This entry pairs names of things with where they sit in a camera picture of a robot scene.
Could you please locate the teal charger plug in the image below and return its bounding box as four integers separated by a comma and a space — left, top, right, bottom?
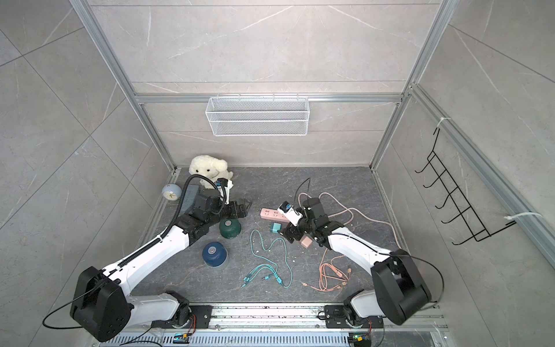
271, 222, 281, 234

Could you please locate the green meat grinder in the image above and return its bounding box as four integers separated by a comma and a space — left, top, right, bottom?
219, 218, 242, 239

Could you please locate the teal charging cable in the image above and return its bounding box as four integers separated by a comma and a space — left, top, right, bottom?
240, 228, 294, 289

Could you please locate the pink power strip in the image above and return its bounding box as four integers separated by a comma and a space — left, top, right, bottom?
260, 208, 289, 224

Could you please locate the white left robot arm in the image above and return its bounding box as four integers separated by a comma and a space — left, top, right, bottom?
67, 174, 251, 342

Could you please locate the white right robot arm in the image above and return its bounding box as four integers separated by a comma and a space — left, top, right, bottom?
277, 198, 445, 328

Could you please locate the blue meat grinder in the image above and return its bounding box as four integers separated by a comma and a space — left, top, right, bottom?
202, 241, 228, 267

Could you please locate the pink charger plug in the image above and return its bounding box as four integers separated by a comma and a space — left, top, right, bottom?
300, 235, 313, 249

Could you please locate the grey blue sponge block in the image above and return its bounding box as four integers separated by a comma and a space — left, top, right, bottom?
179, 190, 198, 215

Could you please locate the white plush dog toy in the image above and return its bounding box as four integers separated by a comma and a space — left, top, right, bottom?
189, 156, 234, 182

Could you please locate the small globe ball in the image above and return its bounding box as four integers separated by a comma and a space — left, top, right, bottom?
162, 184, 182, 201

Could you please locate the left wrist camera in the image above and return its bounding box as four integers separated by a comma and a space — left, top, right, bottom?
215, 178, 234, 205

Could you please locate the orange charging cable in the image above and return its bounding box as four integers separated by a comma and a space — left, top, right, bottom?
301, 246, 353, 292

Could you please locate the white wire mesh basket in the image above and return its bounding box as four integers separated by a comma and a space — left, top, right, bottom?
205, 96, 310, 137

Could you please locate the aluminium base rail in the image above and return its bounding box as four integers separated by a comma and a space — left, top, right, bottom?
105, 303, 455, 346

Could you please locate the black wire hook rack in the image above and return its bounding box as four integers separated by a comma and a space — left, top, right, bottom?
415, 128, 517, 246

